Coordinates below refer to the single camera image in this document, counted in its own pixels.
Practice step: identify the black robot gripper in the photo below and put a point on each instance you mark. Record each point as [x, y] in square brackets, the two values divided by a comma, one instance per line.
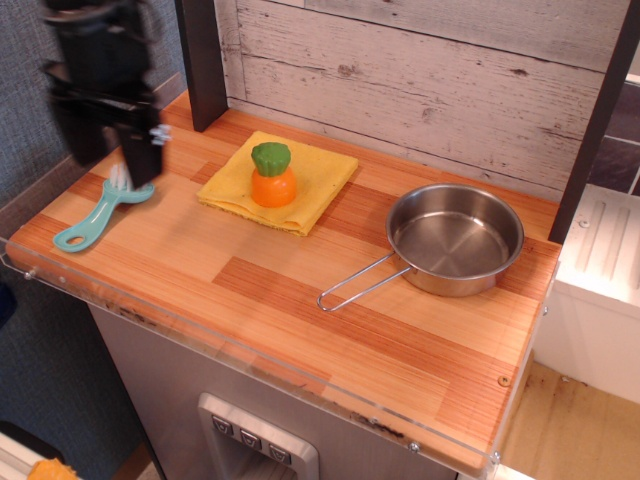
[100, 82]

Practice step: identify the teal dish brush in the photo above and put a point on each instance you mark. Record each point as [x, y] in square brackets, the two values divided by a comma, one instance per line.
[116, 190]

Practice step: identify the orange toy carrot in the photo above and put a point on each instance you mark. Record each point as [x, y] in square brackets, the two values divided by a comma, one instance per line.
[273, 183]

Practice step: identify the yellow folded cloth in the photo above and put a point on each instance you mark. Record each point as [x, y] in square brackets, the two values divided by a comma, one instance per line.
[320, 175]

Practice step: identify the clear acrylic table guard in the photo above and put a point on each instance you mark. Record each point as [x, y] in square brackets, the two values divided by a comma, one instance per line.
[436, 374]

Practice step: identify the grey toy fridge cabinet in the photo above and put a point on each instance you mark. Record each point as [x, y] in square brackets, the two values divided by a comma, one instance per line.
[164, 379]

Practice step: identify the silver dispenser panel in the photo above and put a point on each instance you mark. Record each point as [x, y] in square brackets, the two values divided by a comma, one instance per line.
[244, 446]

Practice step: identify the orange object bottom left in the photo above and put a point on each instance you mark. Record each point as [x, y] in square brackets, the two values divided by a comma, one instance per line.
[51, 469]

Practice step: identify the stainless steel pot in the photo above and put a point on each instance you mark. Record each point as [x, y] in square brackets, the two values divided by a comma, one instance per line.
[447, 239]

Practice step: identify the white toy sink unit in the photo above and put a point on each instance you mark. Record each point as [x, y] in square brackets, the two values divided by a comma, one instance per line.
[590, 327]

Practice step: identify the dark left shelf post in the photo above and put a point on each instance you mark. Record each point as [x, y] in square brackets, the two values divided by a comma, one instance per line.
[202, 58]

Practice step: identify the dark shelf post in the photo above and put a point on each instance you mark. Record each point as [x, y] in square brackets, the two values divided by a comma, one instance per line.
[604, 107]
[202, 58]

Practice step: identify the dark right shelf post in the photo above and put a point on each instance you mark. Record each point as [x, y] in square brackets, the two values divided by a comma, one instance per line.
[604, 107]

